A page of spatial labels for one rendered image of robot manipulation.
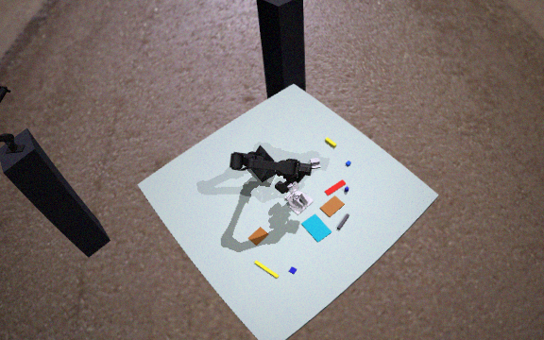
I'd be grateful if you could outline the yellow rectangular bar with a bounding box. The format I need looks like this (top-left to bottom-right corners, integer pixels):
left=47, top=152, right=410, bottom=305
left=325, top=138, right=337, bottom=147

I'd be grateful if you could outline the yellow flat bar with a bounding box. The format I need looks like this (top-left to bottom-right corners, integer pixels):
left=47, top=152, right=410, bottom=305
left=255, top=261, right=279, bottom=278

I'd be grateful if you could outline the red flat bar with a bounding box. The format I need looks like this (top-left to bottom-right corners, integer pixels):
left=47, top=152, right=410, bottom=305
left=325, top=180, right=346, bottom=196

